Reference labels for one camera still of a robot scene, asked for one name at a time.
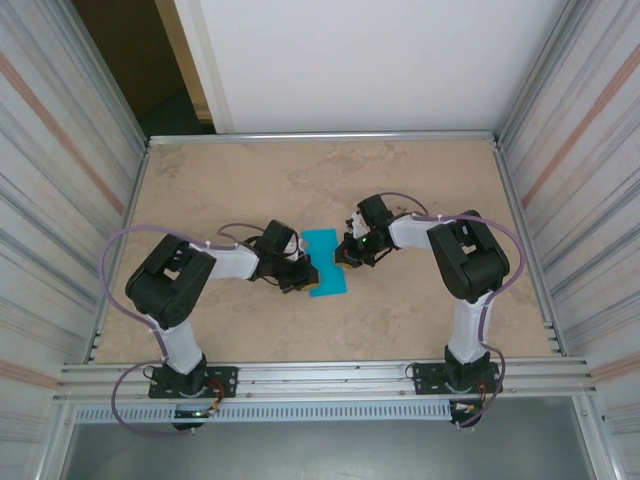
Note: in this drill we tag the small circuit board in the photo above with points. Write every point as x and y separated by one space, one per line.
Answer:
192 413
462 407

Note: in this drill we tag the aluminium table end rail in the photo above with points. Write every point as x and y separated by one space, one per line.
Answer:
325 138

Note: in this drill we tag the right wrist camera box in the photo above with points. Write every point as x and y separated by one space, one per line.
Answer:
375 210

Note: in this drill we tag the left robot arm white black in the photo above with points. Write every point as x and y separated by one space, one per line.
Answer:
170 280

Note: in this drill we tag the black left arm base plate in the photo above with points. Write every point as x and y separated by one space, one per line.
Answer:
225 380

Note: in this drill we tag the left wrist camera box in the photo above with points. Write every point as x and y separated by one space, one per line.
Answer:
277 235

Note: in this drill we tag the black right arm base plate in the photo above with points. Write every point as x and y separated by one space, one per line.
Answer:
425 377

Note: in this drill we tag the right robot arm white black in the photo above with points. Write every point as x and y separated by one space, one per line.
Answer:
470 260

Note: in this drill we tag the cream door frame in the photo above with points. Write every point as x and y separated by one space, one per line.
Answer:
192 75

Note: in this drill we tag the aluminium table side rail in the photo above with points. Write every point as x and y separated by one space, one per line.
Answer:
139 175
504 175

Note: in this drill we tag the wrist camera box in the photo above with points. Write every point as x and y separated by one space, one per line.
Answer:
277 235
375 210

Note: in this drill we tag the turquoise cloth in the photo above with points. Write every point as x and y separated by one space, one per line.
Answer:
327 260

